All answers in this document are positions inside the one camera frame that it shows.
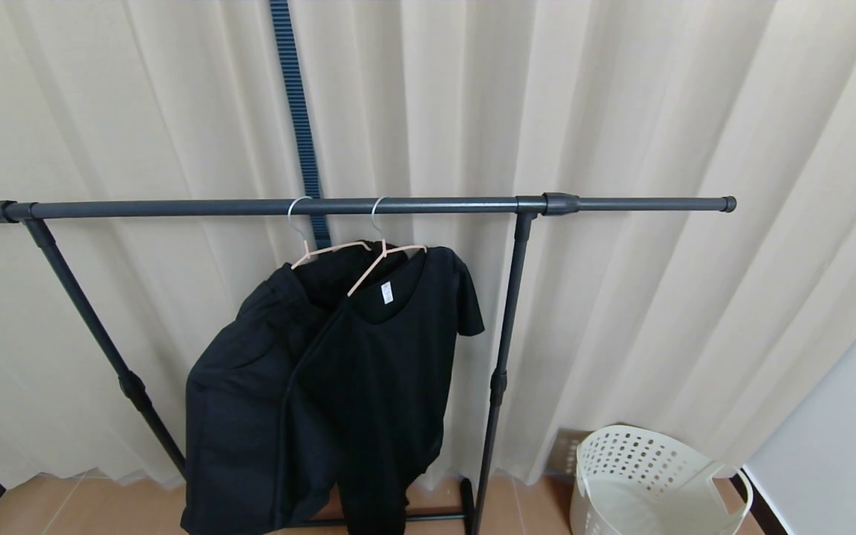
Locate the pink clothes hanger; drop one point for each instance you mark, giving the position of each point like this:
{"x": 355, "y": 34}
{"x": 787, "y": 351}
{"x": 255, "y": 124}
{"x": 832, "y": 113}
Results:
{"x": 300, "y": 230}
{"x": 378, "y": 223}

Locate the black garment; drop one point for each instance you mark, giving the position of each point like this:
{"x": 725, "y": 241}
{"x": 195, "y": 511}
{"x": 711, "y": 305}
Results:
{"x": 398, "y": 386}

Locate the black shorts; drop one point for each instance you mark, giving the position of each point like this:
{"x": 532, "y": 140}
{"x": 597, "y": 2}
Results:
{"x": 235, "y": 416}

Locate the black clothes rack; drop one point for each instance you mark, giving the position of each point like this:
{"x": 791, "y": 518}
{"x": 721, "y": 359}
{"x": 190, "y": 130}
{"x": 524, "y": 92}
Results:
{"x": 250, "y": 206}

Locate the white laundry basket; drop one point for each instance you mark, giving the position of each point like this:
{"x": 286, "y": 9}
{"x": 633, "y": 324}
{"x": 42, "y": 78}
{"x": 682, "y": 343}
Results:
{"x": 621, "y": 475}

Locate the window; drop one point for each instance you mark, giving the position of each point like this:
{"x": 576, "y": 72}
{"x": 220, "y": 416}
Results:
{"x": 298, "y": 111}

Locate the white curtain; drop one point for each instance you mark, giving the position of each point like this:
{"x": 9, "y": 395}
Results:
{"x": 101, "y": 111}
{"x": 621, "y": 111}

